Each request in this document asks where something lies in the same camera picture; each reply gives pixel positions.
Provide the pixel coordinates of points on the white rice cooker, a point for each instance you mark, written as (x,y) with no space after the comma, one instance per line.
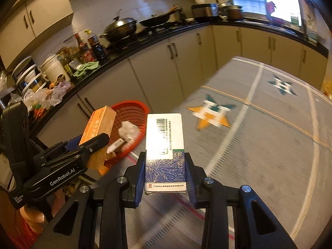
(55,70)

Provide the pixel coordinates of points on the beige kitchen base cabinets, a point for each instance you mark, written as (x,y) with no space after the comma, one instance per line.
(155,67)

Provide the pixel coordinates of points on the orange peel piece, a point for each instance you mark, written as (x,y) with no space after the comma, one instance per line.
(327,88)

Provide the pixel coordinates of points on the pink plastic object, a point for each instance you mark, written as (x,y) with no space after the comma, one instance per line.
(271,7)

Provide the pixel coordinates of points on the crumpled plastic bag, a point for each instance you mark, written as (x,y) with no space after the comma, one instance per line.
(54,93)

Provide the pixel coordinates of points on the green cloth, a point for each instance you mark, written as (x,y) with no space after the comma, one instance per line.
(85,70)

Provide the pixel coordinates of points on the steel lidded wok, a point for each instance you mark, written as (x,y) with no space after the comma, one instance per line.
(120,26)

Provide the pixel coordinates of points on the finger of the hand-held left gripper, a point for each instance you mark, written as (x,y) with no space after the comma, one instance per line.
(93,141)

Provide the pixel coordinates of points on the red-label sauce bottle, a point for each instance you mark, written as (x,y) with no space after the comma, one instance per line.
(87,53)

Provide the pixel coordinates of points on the dark cooking pot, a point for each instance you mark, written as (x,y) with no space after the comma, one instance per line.
(234,13)

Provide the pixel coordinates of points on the gas stove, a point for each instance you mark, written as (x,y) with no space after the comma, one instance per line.
(145,35)

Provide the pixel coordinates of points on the blue white medicine box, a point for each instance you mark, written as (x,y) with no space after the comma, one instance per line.
(163,140)

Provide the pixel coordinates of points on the rack of white bowls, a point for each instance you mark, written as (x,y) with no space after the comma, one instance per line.
(26,75)

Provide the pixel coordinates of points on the black frying pan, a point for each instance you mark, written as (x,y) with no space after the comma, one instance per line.
(155,19)

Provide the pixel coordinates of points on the silver rice cooker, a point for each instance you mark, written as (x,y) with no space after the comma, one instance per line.
(205,11)

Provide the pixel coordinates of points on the beige upper cabinets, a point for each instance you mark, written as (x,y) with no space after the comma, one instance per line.
(39,18)

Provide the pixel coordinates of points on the white green-label detergent bottle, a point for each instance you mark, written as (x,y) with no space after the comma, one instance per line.
(295,20)

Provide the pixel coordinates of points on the orange cardboard box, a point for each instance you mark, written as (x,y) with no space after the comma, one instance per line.
(99,124)

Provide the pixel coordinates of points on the red plastic basket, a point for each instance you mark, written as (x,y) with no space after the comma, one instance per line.
(132,109)

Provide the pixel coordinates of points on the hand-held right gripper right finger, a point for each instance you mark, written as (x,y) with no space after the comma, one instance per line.
(190,179)

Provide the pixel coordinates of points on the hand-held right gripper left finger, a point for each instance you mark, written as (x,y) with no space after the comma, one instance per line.
(141,176)

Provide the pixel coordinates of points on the person's left hand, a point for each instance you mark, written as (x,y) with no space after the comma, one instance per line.
(35,212)

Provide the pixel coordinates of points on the black kitchen countertop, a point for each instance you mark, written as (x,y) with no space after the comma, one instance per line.
(122,53)

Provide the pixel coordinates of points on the dark oil bottle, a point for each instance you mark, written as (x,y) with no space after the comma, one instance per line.
(66,61)

